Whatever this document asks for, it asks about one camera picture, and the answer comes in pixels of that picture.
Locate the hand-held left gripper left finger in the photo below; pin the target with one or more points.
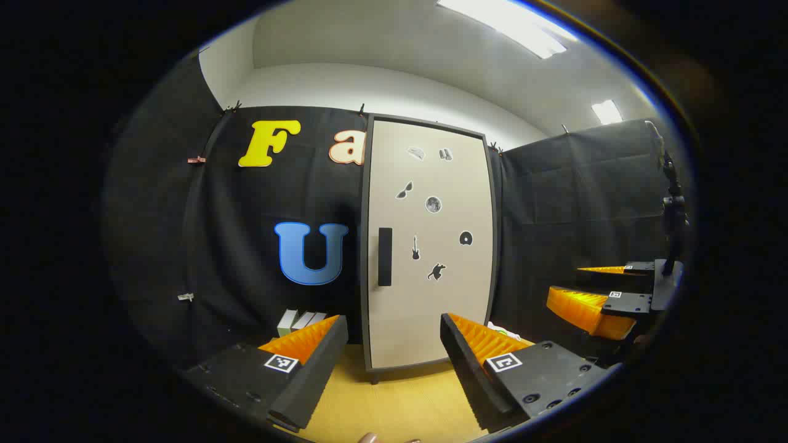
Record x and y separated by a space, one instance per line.
314 369

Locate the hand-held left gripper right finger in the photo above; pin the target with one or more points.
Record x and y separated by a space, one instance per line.
465 369

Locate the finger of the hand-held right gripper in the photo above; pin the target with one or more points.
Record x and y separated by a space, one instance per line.
628 304
640 267

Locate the beige cabinet door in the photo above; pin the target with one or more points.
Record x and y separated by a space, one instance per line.
431 307

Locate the dark grey cabinet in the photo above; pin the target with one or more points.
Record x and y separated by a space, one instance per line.
365 246

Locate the small pink and green item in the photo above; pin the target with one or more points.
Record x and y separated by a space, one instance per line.
502 332

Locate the green book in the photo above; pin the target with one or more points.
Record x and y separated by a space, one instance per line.
286 323

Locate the black articulated stand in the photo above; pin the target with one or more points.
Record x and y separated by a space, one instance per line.
675 209

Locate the black backdrop cloth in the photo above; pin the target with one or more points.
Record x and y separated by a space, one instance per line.
215 246

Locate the small ceiling light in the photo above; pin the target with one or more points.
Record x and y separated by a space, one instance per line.
607 112

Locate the large ceiling light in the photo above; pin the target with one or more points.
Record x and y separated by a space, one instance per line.
505 21

